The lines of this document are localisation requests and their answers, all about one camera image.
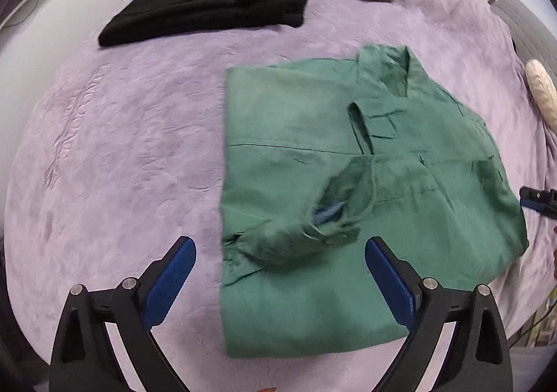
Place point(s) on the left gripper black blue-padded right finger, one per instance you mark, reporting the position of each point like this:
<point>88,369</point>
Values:
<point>477,358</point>

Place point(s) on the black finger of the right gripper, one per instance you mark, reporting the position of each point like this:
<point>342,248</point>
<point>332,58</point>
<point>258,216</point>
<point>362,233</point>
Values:
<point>543,202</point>

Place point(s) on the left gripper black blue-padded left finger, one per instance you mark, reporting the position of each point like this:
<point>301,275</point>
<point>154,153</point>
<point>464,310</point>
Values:
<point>83,358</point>

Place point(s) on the green button work jacket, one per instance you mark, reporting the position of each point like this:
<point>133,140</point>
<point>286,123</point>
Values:
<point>322,155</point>

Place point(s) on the cream knitted plush object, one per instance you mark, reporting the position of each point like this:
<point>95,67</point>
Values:
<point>543,92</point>

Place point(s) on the grey quilted chair cushion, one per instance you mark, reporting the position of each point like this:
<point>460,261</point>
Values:
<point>531,38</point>

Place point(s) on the purple textured bedspread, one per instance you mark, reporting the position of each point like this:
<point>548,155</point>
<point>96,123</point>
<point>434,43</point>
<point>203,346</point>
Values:
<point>124,153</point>

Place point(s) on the black folded garment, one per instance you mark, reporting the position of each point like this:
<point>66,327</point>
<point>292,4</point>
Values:
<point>143,20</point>

